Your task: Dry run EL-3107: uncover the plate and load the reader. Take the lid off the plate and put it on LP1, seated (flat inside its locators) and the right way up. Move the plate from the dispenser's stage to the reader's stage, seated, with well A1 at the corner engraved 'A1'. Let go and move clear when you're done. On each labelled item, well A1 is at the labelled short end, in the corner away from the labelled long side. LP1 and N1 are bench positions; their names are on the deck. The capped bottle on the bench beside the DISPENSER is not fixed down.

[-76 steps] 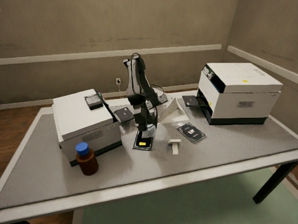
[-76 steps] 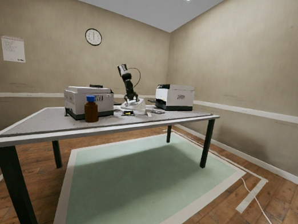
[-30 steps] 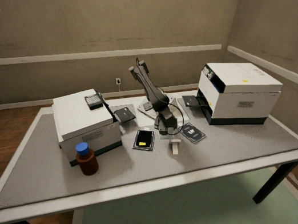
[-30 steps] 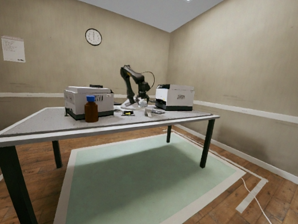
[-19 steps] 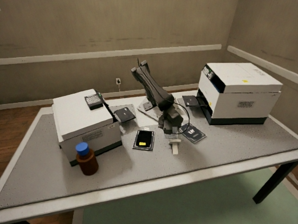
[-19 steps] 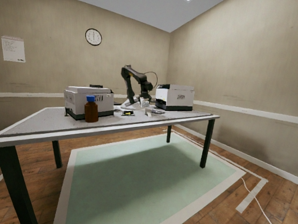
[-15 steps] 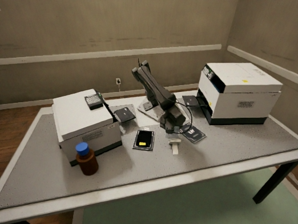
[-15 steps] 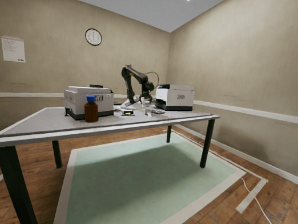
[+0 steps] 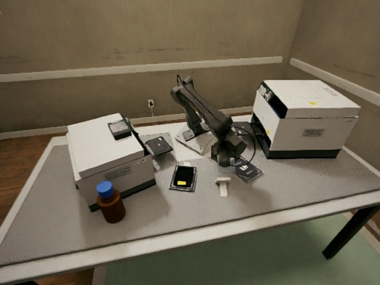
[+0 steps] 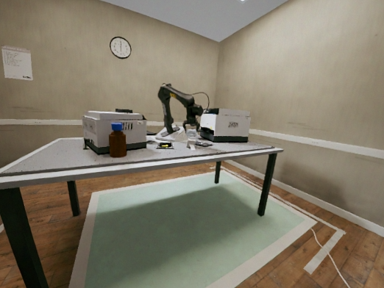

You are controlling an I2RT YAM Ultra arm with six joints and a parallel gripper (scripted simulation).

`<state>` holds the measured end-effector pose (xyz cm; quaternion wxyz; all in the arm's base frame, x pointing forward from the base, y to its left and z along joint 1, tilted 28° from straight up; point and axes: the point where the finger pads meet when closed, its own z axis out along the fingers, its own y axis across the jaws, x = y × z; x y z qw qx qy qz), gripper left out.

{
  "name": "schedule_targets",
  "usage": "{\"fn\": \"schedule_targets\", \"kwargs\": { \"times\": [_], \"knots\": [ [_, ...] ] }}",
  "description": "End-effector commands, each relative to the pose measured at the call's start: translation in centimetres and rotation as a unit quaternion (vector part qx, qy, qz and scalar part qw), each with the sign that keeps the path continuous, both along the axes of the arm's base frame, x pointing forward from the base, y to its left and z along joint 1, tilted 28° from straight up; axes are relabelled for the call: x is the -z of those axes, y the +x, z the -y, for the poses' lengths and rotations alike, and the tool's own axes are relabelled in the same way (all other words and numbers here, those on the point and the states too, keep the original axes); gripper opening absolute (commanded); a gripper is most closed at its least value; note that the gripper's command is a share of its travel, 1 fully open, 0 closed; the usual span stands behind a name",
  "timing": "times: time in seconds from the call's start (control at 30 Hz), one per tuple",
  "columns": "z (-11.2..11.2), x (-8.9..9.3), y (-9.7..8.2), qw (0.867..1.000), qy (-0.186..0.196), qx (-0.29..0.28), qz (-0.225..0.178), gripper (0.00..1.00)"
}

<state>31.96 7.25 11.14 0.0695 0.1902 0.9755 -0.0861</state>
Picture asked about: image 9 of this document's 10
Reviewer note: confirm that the brown bottle with blue cap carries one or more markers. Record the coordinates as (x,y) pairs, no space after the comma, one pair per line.
(110,203)

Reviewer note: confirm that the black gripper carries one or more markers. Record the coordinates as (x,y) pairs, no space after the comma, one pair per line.
(214,153)

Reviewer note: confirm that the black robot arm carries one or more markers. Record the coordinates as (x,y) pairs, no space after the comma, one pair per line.
(192,102)

